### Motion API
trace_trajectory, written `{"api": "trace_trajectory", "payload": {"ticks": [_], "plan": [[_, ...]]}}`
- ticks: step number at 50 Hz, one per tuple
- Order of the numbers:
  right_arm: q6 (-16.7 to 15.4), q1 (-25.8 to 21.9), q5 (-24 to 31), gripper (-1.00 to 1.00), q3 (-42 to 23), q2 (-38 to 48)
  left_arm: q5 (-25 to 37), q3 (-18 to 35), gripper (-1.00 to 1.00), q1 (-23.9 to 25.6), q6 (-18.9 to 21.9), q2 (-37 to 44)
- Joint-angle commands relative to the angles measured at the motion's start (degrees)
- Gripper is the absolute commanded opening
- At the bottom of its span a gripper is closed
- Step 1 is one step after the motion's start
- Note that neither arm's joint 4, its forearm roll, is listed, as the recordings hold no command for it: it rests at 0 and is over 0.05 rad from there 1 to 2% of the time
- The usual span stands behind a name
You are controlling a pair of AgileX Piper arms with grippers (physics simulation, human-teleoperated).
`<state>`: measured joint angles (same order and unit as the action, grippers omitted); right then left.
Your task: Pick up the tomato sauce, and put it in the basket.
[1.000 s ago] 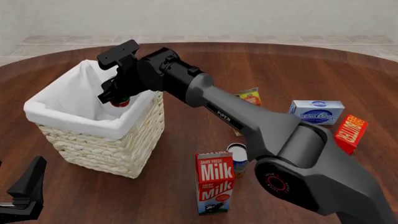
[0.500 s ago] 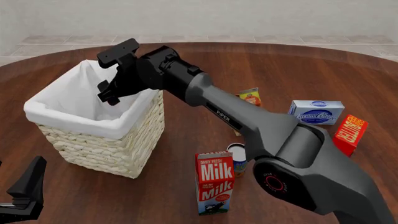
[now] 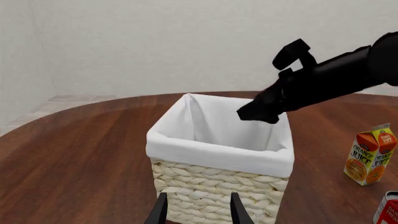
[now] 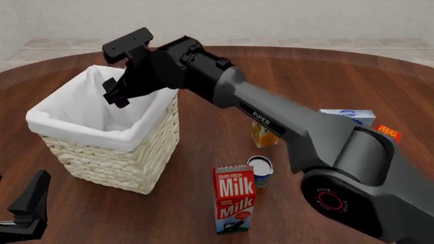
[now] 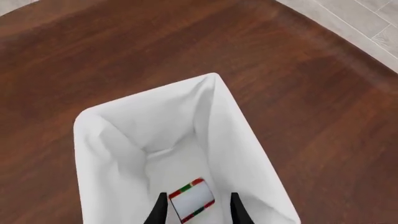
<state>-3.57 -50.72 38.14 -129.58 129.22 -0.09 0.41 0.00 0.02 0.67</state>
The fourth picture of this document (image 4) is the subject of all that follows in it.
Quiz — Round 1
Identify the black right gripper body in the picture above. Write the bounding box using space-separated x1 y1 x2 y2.
114 49 160 100

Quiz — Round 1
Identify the orange juice carton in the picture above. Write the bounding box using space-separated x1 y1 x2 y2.
251 121 281 149

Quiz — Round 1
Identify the tin with silver lid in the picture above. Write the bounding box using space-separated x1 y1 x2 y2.
247 155 275 195

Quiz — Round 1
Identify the white and blue box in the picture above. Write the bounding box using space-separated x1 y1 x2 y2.
318 108 377 128

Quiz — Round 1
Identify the red and white milk carton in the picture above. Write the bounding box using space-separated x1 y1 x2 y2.
212 164 257 236

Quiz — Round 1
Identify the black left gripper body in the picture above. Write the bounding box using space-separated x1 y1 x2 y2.
0 213 48 243

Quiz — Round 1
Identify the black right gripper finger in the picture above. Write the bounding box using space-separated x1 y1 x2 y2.
102 77 118 94
102 91 131 109

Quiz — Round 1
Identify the red and yellow box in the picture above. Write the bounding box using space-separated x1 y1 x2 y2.
375 124 403 144

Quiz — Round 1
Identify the white cloth basket liner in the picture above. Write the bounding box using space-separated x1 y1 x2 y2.
25 64 180 153

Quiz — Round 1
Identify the pale wicker basket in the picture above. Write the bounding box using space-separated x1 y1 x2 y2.
39 89 180 195

